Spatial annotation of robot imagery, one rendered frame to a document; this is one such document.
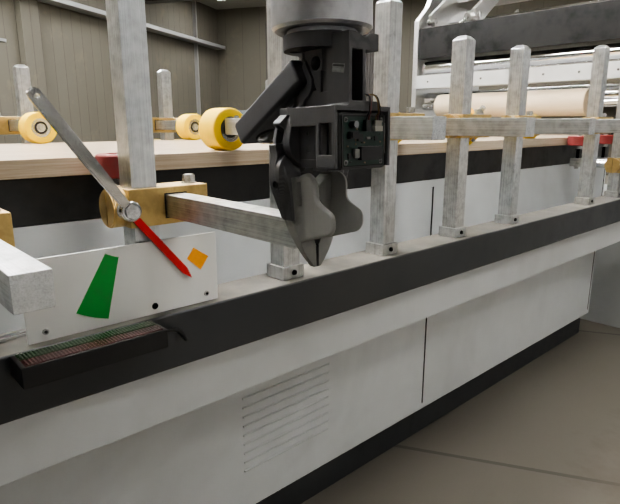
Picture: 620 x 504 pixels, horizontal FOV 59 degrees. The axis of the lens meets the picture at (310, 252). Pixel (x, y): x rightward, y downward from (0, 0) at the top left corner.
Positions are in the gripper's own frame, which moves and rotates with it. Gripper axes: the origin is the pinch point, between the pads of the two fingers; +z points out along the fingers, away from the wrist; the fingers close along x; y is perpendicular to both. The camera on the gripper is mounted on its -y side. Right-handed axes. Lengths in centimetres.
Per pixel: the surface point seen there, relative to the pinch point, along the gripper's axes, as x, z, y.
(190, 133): 52, -13, -112
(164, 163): 9.4, -7.2, -48.0
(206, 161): 18, -7, -48
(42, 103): -17.7, -14.9, -20.0
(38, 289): -24.7, -0.6, -2.3
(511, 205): 94, 6, -28
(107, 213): -8.8, -2.1, -28.6
